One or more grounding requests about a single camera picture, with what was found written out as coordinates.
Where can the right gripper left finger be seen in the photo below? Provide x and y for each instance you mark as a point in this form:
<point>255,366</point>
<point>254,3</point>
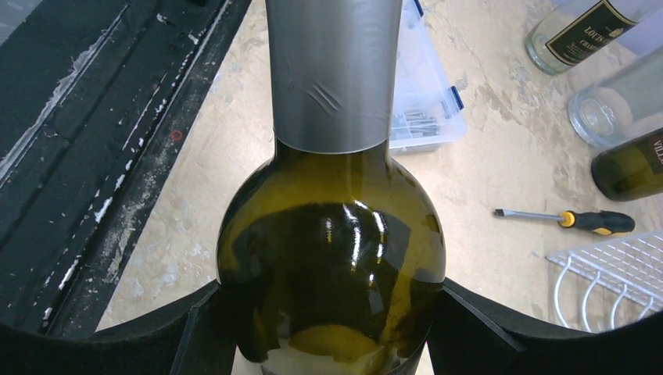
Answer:
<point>192,335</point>

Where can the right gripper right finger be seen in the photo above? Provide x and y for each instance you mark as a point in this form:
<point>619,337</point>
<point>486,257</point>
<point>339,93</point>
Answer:
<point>472,334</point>

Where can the dark bottle silver collar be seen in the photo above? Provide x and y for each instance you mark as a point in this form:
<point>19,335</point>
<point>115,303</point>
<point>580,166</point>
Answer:
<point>331,253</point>

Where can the dark labelled wine bottle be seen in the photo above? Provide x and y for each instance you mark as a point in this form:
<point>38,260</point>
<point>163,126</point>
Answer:
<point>632,170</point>

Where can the clear bottle silver cap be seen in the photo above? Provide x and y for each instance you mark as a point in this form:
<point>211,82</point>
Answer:
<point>621,106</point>

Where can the tall clear bottle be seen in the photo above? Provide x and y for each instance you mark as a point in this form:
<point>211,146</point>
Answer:
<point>575,30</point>

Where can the clear plastic parts box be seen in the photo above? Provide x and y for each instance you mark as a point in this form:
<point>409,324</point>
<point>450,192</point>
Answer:
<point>427,107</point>

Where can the black handled screwdriver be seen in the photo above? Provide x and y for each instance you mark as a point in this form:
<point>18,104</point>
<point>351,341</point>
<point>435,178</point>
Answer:
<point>605,223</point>

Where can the white wire wine rack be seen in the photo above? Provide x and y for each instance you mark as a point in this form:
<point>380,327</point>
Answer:
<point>630,267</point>

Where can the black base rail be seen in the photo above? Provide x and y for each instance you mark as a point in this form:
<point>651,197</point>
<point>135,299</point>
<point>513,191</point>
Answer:
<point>97,100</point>

